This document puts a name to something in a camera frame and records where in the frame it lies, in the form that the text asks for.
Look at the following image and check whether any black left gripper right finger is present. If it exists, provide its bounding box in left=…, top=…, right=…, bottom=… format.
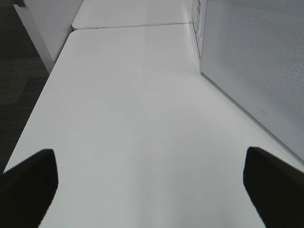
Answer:
left=243, top=147, right=304, bottom=228

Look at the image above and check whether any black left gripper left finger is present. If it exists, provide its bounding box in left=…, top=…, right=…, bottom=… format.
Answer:
left=0, top=149, right=58, bottom=228

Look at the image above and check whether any white microwave door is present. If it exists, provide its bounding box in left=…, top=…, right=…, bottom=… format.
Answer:
left=200, top=0, right=304, bottom=156

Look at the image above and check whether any white adjacent table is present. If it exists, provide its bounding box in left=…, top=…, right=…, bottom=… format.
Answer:
left=72, top=0, right=192, bottom=30

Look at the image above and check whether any white microwave oven body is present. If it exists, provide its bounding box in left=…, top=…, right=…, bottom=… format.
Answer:
left=191, top=0, right=208, bottom=59

